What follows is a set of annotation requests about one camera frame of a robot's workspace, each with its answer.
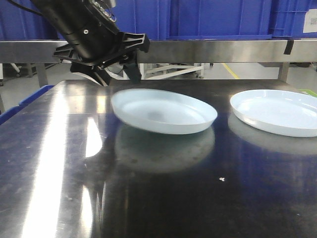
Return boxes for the white metal frame cart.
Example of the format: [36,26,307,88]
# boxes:
[138,63,205,80]

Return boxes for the stainless steel shelf rail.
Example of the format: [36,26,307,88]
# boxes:
[0,39,317,63]

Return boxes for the light blue plate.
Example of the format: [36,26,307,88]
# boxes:
[111,88,218,135]
[230,89,317,137]

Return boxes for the blue plastic bin left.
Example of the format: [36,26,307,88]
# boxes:
[0,0,59,41]

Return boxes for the blue labelled bin far right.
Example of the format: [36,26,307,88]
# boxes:
[268,0,317,38]

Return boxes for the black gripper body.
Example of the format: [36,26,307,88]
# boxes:
[53,32,150,69]

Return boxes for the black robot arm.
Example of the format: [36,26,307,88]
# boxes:
[32,0,150,86]

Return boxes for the blue bin beside table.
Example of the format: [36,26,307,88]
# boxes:
[0,85,54,124]

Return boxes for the blue plastic bin right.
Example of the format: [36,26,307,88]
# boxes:
[169,0,272,40]

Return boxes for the blue plastic bin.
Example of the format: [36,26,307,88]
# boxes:
[111,0,171,41]
[0,0,59,41]
[169,0,272,40]

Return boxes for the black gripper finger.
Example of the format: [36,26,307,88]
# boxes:
[123,56,141,84]
[70,63,111,87]

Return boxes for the blue plastic bin centre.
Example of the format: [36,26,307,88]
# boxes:
[111,0,171,41]

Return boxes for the black tape strip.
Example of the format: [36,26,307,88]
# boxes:
[283,40,294,55]

